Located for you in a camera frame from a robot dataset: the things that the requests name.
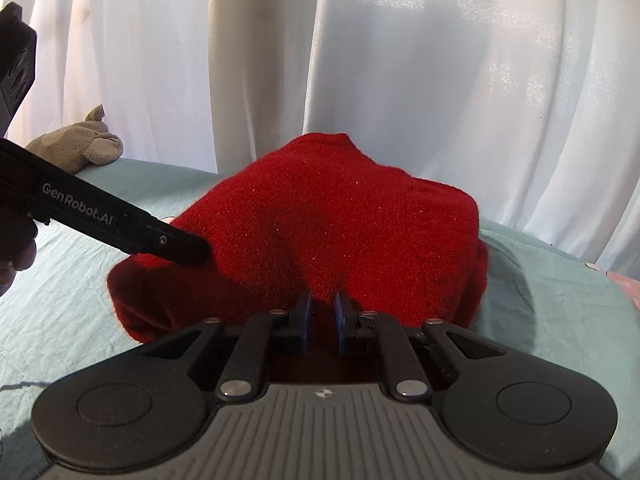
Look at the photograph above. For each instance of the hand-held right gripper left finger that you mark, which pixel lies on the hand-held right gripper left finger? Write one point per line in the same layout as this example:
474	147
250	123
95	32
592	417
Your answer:
303	327

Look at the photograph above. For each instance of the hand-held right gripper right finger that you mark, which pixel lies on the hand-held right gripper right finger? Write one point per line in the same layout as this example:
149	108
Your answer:
341	325

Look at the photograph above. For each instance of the red knitted sweater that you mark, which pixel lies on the red knitted sweater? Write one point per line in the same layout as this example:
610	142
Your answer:
350	220

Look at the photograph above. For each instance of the grey-brown plush toy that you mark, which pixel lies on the grey-brown plush toy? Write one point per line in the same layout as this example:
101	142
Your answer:
75	147

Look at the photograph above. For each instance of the pink patterned cloth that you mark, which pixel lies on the pink patterned cloth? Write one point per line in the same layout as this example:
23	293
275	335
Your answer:
627	287

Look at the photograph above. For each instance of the teal bed sheet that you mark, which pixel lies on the teal bed sheet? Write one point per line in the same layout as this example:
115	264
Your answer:
540	305

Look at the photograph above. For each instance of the person's left hand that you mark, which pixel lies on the person's left hand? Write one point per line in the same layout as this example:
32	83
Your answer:
17	257

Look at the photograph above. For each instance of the white curtain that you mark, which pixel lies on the white curtain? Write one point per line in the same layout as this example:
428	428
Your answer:
400	85

